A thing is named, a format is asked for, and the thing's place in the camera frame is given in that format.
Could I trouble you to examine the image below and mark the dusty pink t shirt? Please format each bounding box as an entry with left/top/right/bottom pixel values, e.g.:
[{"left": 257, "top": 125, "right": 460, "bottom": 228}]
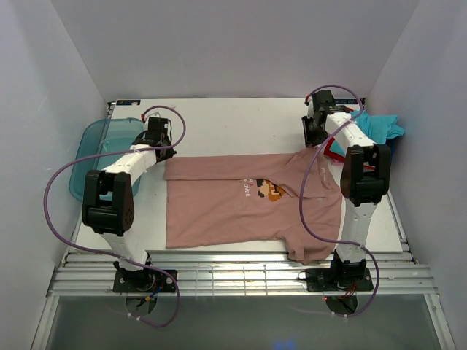
[{"left": 163, "top": 148, "right": 342, "bottom": 264}]

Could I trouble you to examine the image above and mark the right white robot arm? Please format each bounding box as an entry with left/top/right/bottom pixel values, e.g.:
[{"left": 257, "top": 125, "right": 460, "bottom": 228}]
[{"left": 302, "top": 87, "right": 391, "bottom": 294}]

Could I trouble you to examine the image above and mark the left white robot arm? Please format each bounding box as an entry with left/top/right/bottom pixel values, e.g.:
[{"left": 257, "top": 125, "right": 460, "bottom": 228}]
[{"left": 82, "top": 116, "right": 177, "bottom": 292}]

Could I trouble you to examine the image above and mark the red folded t shirt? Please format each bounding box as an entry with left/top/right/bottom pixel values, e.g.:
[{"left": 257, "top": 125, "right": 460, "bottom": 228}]
[{"left": 322, "top": 138, "right": 373, "bottom": 171}]

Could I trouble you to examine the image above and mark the teal plastic tray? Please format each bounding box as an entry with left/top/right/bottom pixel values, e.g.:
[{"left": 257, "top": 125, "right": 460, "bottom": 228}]
[{"left": 69, "top": 118, "right": 144, "bottom": 202}]

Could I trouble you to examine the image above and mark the cyan folded t shirt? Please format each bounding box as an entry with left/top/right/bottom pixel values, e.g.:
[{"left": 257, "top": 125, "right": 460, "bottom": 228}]
[{"left": 331, "top": 110, "right": 405, "bottom": 155}]

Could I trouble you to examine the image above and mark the dark blue folded t shirt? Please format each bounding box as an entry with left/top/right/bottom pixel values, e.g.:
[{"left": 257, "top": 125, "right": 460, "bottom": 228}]
[{"left": 386, "top": 138, "right": 398, "bottom": 155}]

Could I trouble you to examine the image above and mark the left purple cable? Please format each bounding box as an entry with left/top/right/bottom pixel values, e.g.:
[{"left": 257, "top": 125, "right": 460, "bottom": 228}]
[{"left": 43, "top": 105, "right": 187, "bottom": 328}]

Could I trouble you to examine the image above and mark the purple cable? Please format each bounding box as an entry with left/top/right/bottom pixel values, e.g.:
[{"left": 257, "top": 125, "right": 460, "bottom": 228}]
[
  {"left": 43, "top": 105, "right": 187, "bottom": 328},
  {"left": 298, "top": 85, "right": 380, "bottom": 318}
]

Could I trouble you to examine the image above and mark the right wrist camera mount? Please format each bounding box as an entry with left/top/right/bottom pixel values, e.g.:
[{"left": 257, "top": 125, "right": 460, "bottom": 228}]
[{"left": 304, "top": 93, "right": 313, "bottom": 106}]

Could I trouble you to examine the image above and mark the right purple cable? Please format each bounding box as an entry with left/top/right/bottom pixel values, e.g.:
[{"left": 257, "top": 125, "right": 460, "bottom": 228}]
[{"left": 298, "top": 85, "right": 380, "bottom": 318}]

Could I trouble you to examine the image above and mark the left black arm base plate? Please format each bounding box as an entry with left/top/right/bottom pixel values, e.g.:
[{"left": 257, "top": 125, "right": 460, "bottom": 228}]
[{"left": 112, "top": 269, "right": 178, "bottom": 294}]

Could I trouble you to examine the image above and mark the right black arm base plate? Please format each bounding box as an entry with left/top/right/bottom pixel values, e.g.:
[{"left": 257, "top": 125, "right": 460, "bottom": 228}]
[{"left": 301, "top": 268, "right": 374, "bottom": 292}]

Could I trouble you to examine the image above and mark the aluminium rail frame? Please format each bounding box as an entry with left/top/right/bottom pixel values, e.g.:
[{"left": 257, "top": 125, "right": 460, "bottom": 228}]
[{"left": 32, "top": 244, "right": 455, "bottom": 349}]

